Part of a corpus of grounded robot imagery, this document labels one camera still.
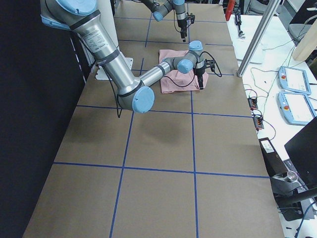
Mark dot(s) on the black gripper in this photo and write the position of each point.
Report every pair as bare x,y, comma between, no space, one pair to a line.
181,24
200,71

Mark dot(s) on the pink Snoopy t-shirt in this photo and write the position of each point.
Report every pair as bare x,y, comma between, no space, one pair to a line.
175,80

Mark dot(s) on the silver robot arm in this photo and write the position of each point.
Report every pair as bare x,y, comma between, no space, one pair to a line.
160,11
96,27

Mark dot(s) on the black tool on table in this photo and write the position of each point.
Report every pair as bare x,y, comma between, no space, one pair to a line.
238,23

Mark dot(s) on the red fire extinguisher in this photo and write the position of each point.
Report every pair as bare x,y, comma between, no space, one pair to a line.
229,9

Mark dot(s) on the upper orange terminal block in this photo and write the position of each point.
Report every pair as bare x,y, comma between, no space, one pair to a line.
252,103

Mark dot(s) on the orange terminal block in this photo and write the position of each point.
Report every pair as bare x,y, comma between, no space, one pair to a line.
258,122
252,103

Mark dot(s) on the lower orange terminal block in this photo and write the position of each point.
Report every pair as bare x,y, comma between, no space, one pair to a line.
258,122

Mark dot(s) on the upper blue teach pendant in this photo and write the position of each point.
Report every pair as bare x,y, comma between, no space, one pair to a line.
294,80

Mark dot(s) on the blue teach pendant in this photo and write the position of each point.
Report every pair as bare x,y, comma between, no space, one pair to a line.
294,80
296,108

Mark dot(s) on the lower blue teach pendant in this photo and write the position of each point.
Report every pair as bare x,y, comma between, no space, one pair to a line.
296,108

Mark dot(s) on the black box with label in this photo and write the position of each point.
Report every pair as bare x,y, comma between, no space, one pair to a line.
273,163

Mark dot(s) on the beige cardboard tube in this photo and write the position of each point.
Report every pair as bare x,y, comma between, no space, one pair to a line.
307,44

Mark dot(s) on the black monitor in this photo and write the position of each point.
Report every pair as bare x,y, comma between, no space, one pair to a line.
302,151

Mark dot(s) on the metal cup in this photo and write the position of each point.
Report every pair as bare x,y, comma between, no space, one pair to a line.
291,176

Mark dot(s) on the aluminium frame post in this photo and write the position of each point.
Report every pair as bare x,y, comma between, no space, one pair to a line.
263,24

